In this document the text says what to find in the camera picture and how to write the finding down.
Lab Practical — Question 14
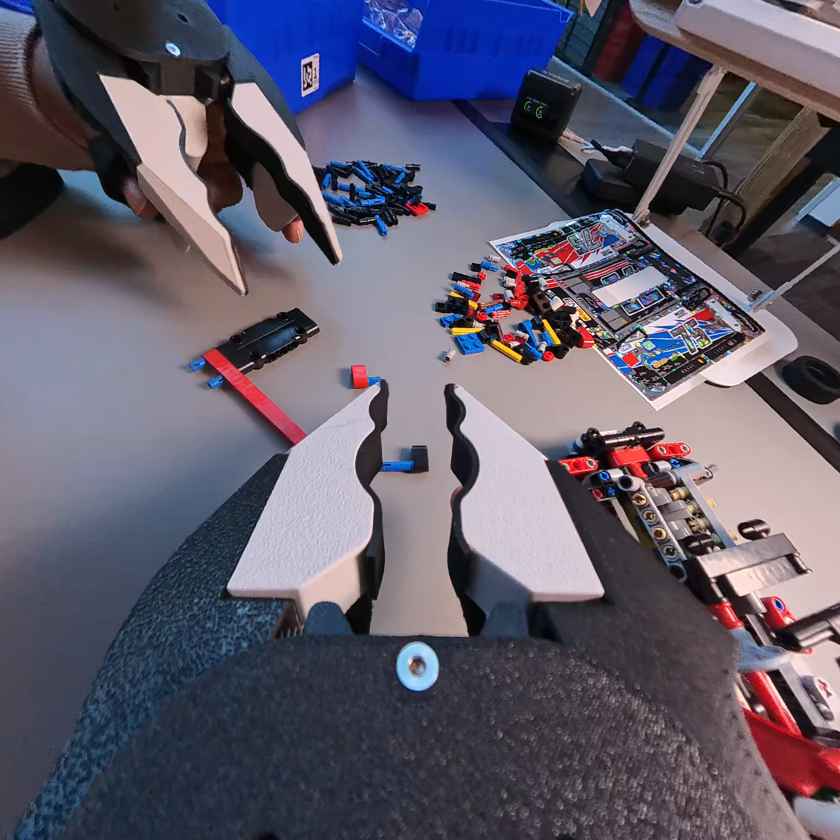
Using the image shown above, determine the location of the black lego panel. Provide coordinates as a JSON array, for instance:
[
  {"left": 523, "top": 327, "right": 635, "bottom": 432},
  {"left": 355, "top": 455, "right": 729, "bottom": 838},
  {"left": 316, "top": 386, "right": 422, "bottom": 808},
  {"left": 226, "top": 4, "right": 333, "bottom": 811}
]
[{"left": 220, "top": 307, "right": 321, "bottom": 376}]

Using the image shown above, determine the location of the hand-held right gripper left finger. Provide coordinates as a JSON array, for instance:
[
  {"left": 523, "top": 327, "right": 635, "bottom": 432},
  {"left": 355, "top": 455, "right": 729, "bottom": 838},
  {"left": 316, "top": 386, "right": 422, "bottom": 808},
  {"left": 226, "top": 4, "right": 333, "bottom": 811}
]
[{"left": 226, "top": 379, "right": 390, "bottom": 621}]

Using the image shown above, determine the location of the pile of black blue pins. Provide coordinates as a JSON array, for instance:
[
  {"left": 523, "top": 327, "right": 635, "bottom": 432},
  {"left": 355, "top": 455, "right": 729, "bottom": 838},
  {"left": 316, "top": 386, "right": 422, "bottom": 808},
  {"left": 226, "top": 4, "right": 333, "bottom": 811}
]
[{"left": 315, "top": 159, "right": 439, "bottom": 237}]

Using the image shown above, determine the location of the long red lego beam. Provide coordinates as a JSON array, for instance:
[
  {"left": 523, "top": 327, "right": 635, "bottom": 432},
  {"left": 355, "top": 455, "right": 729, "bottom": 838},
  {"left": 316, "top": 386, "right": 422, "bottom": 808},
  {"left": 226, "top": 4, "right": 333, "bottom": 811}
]
[{"left": 202, "top": 350, "right": 308, "bottom": 446}]

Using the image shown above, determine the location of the black device with green display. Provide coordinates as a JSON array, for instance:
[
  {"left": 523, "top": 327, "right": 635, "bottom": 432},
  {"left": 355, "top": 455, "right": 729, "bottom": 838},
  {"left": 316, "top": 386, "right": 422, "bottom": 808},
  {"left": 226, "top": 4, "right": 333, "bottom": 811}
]
[{"left": 511, "top": 67, "right": 584, "bottom": 140}]

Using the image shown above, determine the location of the person's left hand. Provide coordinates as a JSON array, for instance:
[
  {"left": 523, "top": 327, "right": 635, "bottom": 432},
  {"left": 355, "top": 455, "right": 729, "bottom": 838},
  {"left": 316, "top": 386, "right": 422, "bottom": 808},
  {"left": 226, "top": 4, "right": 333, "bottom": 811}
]
[{"left": 121, "top": 125, "right": 304, "bottom": 245}]

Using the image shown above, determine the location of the partly built lego car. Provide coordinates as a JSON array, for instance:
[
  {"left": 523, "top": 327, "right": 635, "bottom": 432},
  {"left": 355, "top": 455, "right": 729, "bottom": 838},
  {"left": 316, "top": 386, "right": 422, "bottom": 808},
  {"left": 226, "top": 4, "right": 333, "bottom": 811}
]
[{"left": 558, "top": 422, "right": 840, "bottom": 840}]

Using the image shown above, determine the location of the large blue storage bin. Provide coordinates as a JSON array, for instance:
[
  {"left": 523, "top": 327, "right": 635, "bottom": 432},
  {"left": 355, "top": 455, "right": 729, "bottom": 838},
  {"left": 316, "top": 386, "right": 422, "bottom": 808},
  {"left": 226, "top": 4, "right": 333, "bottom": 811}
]
[{"left": 357, "top": 0, "right": 577, "bottom": 102}]

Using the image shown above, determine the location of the small crinkled plastic bag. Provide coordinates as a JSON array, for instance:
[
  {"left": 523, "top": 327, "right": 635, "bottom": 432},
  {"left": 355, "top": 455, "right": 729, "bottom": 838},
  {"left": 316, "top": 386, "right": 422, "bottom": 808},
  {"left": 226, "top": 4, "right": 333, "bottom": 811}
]
[{"left": 364, "top": 0, "right": 424, "bottom": 48}]

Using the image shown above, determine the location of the colourful sticker sheet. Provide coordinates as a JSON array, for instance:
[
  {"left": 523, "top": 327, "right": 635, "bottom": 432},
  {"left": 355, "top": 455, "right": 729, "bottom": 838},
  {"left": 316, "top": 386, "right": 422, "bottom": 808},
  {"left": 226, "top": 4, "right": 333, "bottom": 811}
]
[{"left": 489, "top": 210, "right": 767, "bottom": 411}]

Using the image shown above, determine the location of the pile of mixed lego pieces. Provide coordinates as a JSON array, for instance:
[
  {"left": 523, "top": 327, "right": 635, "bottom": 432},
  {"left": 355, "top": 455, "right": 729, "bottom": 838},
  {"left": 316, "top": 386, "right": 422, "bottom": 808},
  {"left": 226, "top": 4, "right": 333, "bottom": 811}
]
[{"left": 433, "top": 252, "right": 595, "bottom": 365}]

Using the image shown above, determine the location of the person's left forearm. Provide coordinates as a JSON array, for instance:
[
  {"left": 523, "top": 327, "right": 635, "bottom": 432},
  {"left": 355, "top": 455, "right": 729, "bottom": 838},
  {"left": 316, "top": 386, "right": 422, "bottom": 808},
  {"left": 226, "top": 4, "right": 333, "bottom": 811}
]
[{"left": 0, "top": 10, "right": 99, "bottom": 173}]

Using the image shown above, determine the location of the black lego tyre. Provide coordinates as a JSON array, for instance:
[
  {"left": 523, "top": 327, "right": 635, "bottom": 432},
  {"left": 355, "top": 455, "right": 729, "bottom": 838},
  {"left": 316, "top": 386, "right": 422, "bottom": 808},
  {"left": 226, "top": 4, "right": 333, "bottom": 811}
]
[{"left": 781, "top": 356, "right": 840, "bottom": 404}]

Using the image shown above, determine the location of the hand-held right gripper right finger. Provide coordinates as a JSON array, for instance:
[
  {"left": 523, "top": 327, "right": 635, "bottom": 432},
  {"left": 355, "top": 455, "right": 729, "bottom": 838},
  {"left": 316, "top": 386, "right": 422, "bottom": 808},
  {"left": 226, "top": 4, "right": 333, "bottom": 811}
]
[{"left": 445, "top": 384, "right": 605, "bottom": 621}]

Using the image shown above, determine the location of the black charger with cable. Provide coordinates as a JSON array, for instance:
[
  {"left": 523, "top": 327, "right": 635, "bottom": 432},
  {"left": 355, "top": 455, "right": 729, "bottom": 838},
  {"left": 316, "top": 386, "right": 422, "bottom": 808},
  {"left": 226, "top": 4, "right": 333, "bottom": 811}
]
[{"left": 581, "top": 138, "right": 749, "bottom": 227}]

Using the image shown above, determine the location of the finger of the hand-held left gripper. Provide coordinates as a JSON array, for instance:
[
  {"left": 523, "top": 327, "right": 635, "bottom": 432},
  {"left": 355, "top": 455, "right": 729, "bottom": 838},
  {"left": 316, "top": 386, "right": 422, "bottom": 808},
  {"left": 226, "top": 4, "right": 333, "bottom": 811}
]
[
  {"left": 230, "top": 82, "right": 343, "bottom": 266},
  {"left": 98, "top": 73, "right": 249, "bottom": 296}
]

